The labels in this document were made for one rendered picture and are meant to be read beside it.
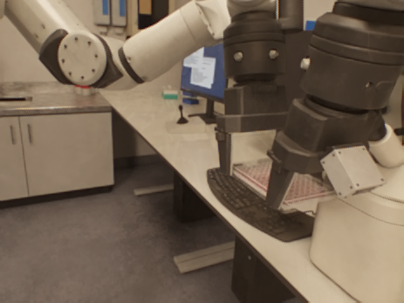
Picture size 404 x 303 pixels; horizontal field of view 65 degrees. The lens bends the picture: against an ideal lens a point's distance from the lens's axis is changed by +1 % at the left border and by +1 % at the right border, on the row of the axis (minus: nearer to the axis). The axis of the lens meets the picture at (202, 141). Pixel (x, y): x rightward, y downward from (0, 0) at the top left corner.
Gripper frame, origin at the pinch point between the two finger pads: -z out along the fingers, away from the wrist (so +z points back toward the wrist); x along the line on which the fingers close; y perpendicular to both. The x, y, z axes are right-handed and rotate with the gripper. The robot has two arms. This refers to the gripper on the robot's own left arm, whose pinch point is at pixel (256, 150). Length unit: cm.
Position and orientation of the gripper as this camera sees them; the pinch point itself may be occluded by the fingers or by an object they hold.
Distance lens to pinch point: 48.0
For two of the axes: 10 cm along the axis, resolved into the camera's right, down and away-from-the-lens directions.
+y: -4.4, -0.8, 9.0
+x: 9.0, -0.9, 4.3
